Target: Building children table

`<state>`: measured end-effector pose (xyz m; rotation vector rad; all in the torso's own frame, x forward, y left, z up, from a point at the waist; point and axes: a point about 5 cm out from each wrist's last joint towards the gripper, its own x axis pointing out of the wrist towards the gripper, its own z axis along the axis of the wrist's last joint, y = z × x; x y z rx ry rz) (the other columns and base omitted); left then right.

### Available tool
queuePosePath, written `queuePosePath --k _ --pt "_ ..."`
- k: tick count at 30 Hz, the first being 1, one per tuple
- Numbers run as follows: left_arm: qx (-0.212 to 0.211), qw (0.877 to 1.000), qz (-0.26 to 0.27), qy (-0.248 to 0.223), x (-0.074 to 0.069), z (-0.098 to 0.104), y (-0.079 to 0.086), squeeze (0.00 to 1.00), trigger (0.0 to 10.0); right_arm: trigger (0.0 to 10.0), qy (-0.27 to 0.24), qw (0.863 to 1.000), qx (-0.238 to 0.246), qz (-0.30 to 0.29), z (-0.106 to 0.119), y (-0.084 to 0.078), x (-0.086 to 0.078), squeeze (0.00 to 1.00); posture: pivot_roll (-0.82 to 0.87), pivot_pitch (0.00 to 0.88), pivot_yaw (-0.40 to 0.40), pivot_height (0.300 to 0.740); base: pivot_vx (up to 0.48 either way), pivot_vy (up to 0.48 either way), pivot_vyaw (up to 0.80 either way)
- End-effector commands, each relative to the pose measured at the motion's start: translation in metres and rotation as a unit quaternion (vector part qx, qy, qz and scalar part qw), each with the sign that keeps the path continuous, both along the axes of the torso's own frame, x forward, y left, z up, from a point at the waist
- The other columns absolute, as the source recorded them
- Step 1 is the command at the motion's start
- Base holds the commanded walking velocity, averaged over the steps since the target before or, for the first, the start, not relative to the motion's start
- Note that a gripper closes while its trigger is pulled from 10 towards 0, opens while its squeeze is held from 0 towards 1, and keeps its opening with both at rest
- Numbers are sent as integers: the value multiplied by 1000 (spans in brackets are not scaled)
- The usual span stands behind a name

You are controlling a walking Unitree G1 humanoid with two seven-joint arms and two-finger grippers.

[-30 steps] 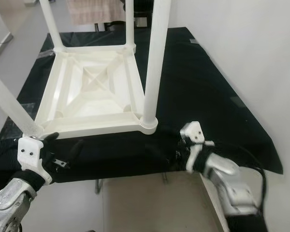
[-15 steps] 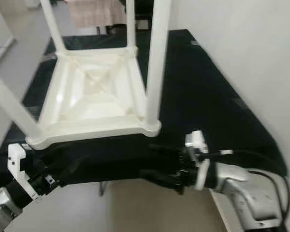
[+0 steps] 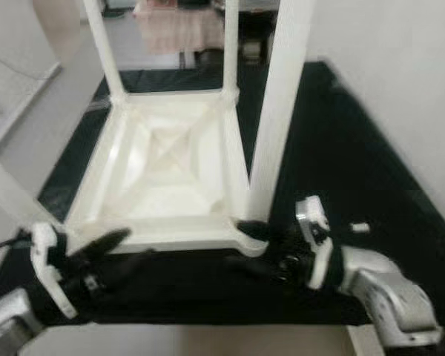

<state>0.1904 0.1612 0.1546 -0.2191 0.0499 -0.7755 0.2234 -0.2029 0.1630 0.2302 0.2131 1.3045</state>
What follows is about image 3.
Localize black round stool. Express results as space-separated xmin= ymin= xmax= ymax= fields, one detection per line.
xmin=241 ymin=15 xmax=271 ymax=64

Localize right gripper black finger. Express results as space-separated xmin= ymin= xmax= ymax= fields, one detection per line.
xmin=226 ymin=252 xmax=287 ymax=280
xmin=236 ymin=219 xmax=290 ymax=243

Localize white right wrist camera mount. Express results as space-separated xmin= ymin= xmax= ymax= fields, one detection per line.
xmin=295 ymin=195 xmax=346 ymax=290

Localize black tablecloth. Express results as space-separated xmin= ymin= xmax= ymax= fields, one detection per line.
xmin=0 ymin=61 xmax=445 ymax=327

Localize red printed box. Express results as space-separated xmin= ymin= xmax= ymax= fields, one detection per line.
xmin=137 ymin=0 xmax=179 ymax=12

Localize beige fringed cloth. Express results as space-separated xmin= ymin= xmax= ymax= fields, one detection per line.
xmin=133 ymin=7 xmax=227 ymax=53

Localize white plastic table top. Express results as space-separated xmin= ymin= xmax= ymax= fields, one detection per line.
xmin=63 ymin=88 xmax=268 ymax=257

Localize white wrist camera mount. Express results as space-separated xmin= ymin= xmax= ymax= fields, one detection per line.
xmin=295 ymin=195 xmax=346 ymax=290
xmin=30 ymin=222 xmax=79 ymax=320

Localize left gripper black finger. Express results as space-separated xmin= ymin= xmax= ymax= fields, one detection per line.
xmin=96 ymin=248 xmax=156 ymax=288
xmin=78 ymin=228 xmax=131 ymax=257

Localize black metal bowl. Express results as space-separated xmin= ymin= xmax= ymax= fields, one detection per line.
xmin=211 ymin=0 xmax=279 ymax=12

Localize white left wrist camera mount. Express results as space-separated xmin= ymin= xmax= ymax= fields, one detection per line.
xmin=30 ymin=222 xmax=79 ymax=320

